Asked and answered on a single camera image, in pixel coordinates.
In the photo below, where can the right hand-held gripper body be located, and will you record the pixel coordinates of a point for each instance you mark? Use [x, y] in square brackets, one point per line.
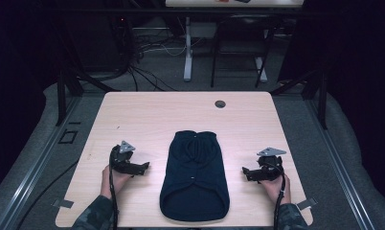
[270, 167]

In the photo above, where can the black metal frame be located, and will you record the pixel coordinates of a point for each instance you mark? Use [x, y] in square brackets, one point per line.
[61, 96]

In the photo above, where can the person's right hand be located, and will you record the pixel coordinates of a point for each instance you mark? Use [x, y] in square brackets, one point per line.
[276, 190]

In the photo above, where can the white desk with white legs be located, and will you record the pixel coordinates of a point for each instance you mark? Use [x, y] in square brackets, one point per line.
[188, 57]

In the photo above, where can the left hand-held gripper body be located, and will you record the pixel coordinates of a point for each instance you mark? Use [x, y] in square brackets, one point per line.
[120, 159]

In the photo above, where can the person's left hand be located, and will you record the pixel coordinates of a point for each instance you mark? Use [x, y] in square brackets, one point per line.
[109, 183]

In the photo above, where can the grey round table grommet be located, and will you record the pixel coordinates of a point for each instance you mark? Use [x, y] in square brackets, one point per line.
[220, 103]

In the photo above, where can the dark navy sleeveless garment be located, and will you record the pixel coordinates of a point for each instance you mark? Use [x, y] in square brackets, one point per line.
[195, 179]

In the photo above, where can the aluminium floor rail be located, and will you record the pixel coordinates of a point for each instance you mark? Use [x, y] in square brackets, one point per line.
[340, 172]
[31, 172]

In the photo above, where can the black metal chair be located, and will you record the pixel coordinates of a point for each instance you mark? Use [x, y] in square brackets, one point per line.
[241, 35]

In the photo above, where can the grey tape piece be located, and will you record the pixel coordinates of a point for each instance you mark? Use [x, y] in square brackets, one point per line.
[307, 203]

